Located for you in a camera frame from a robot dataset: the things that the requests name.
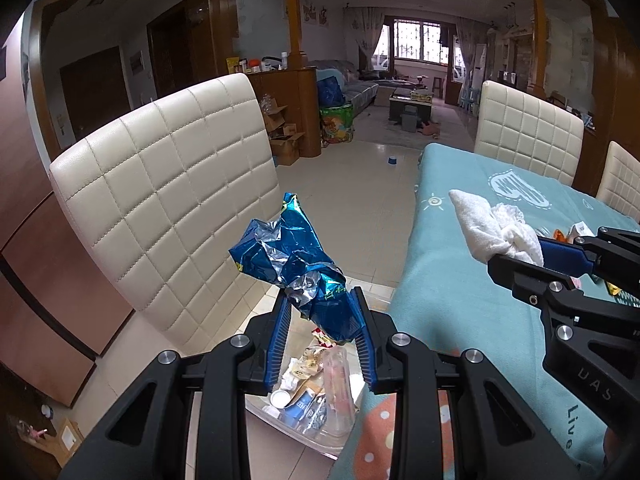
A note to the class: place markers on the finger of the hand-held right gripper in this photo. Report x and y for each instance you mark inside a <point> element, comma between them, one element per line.
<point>525,277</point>
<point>562,255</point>

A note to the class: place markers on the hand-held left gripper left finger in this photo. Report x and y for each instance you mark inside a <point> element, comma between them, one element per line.
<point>277,337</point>

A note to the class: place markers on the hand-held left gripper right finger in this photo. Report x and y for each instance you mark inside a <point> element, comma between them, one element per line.
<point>361,342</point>

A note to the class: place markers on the cream wrapper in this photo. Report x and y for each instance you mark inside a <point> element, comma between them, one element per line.
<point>305,365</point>

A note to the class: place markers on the long gold red wrapper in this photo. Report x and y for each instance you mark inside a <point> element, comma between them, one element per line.
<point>322,336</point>

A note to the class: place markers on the blue beige wrapper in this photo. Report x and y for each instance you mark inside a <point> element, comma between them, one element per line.
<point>304,404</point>

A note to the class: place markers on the white tissue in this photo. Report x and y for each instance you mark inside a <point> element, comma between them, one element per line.
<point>480,220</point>

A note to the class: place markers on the blue foil wrapper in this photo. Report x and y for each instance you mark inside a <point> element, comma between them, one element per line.
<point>300,260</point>

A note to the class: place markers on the clear plastic bin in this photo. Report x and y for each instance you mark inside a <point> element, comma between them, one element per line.
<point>330,439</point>

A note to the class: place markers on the small orange wrapper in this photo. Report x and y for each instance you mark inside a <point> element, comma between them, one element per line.
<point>560,235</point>

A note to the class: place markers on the yellow wrapper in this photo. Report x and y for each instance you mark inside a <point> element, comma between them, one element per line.
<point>622,292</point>

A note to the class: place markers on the teal printed tablecloth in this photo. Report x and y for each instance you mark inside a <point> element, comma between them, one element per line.
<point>450,310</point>

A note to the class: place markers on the cream quilted dining chair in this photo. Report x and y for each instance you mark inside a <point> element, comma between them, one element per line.
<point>165,185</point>
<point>620,185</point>
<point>527,130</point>

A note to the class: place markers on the pile of cardboard boxes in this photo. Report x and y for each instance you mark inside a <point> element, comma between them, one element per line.
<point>282,132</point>

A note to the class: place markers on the coffee table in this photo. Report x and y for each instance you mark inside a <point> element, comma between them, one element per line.
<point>412,102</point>

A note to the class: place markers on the white standing air conditioner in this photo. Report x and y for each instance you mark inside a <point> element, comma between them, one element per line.
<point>480,62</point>

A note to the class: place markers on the green printed bag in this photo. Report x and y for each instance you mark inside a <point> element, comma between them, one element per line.
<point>336,124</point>

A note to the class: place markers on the sheer curtain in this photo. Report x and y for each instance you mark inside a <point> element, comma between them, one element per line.
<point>462,50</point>
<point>367,35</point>

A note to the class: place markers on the wooden low cabinet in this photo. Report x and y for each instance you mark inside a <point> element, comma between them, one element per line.
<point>295,95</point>

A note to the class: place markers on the reddish brown cabinet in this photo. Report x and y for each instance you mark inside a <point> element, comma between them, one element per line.
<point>45,260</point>

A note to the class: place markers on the grey sofa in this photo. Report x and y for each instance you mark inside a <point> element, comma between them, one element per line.
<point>360,91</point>

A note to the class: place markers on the blue bag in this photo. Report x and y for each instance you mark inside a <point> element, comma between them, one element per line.
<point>330,91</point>

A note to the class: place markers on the barred window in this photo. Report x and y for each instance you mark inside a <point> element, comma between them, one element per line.
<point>417,40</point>

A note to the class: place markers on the yellow box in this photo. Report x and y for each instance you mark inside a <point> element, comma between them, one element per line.
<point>231,65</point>

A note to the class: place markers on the white bottle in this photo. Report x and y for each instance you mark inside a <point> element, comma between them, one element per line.
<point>284,60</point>

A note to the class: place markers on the dark wooden door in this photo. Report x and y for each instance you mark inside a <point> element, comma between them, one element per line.
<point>95,92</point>

